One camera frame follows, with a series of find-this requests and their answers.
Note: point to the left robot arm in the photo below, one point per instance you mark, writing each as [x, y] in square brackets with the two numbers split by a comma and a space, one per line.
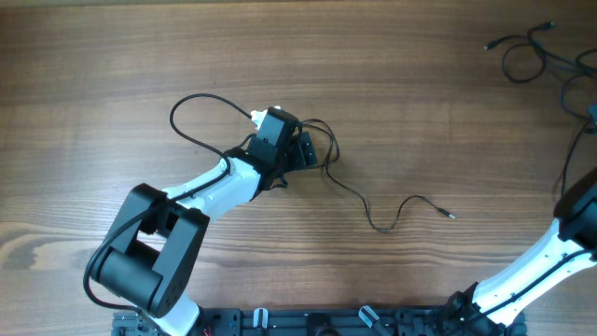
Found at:
[148, 254]

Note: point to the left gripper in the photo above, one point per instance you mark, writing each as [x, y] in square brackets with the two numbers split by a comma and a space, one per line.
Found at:
[300, 152]

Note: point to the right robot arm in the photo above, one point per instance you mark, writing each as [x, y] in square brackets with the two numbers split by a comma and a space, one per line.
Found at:
[492, 306]

